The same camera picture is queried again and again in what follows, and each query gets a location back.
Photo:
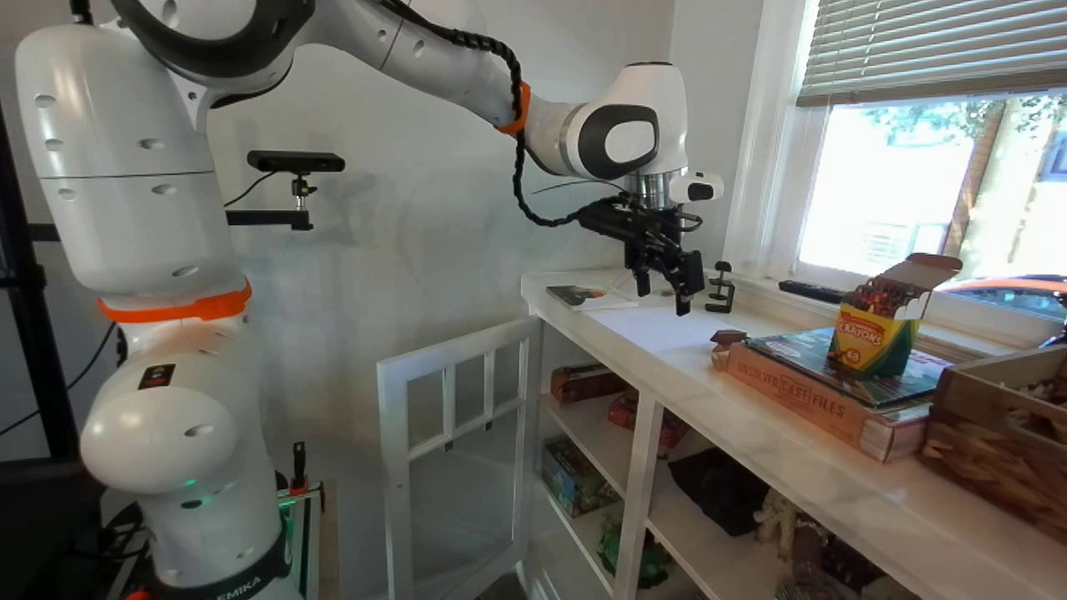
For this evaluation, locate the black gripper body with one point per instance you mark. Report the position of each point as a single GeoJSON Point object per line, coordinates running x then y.
{"type": "Point", "coordinates": [651, 238]}

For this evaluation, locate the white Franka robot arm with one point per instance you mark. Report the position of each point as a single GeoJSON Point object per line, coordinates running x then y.
{"type": "Point", "coordinates": [143, 166]}

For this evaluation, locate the black table clamp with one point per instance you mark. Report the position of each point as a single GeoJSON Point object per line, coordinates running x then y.
{"type": "Point", "coordinates": [720, 291]}

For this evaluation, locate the white paper sheet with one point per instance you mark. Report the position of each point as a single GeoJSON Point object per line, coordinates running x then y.
{"type": "Point", "coordinates": [668, 326]}

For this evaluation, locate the brown shelf box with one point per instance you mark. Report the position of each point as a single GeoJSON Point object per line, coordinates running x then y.
{"type": "Point", "coordinates": [587, 383]}

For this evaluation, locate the black remote control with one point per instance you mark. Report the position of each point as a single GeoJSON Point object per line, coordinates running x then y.
{"type": "Point", "coordinates": [811, 291]}

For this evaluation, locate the orange board game box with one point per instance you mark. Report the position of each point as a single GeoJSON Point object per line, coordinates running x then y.
{"type": "Point", "coordinates": [822, 405]}

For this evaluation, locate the white counter shelf unit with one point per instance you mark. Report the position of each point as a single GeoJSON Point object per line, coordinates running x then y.
{"type": "Point", "coordinates": [639, 476]}

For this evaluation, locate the black bag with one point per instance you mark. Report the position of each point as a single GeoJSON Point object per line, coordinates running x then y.
{"type": "Point", "coordinates": [719, 488]}

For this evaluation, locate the green shelf box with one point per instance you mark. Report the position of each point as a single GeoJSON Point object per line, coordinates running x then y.
{"type": "Point", "coordinates": [577, 476]}

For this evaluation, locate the white framed window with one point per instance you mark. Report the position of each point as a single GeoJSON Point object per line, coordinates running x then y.
{"type": "Point", "coordinates": [888, 187]}

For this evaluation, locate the green shelf item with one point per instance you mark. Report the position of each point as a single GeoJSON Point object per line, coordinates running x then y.
{"type": "Point", "coordinates": [639, 555]}

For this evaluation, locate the white glass-pane cabinet door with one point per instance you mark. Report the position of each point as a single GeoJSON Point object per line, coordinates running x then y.
{"type": "Point", "coordinates": [391, 468]}

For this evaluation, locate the white window blinds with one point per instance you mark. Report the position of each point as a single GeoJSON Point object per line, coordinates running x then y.
{"type": "Point", "coordinates": [935, 52]}

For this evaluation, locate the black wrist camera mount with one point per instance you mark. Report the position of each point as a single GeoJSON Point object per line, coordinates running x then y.
{"type": "Point", "coordinates": [601, 218]}

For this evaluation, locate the black stereo camera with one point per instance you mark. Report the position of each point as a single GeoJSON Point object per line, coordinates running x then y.
{"type": "Point", "coordinates": [293, 162]}

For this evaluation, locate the black camera stand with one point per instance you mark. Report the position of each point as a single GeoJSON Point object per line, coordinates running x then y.
{"type": "Point", "coordinates": [33, 335]}

